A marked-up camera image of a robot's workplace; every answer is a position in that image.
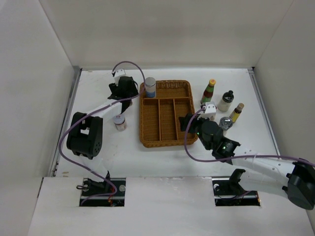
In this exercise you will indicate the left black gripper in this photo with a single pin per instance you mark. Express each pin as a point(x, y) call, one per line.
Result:
point(114, 87)

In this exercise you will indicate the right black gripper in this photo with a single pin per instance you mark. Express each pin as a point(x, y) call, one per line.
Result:
point(183, 121)

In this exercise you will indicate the grey cap blue label jar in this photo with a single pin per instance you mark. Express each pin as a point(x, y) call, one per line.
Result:
point(150, 87)

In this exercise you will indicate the red label white lid jar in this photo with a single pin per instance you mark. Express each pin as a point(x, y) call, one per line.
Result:
point(120, 122)

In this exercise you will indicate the yellow cap chili sauce bottle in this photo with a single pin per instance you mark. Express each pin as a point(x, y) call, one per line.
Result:
point(208, 92)

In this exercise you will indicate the silver cap glass shaker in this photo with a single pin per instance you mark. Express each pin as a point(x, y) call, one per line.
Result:
point(225, 124)

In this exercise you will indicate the black cap white powder bottle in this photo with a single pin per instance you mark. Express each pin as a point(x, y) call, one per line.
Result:
point(226, 101)

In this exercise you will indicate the small yellow oil bottle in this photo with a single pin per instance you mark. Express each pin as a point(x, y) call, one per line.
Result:
point(236, 112)

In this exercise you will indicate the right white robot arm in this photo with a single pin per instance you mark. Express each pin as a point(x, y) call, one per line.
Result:
point(290, 177)

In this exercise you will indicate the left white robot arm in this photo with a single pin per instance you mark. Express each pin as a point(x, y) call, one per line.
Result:
point(82, 142)

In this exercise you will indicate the brown wicker divided tray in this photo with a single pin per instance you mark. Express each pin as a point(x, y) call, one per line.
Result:
point(159, 124)

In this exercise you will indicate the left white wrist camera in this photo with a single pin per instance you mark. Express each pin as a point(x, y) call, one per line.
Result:
point(118, 73)

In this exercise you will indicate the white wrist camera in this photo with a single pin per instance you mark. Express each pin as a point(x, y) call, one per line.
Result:
point(118, 73)
point(209, 111)

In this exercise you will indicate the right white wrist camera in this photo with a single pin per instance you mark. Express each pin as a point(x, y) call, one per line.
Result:
point(209, 111)

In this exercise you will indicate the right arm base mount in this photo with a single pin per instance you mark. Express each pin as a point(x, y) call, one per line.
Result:
point(229, 193)

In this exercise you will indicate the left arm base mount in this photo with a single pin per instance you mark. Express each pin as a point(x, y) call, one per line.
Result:
point(102, 194)

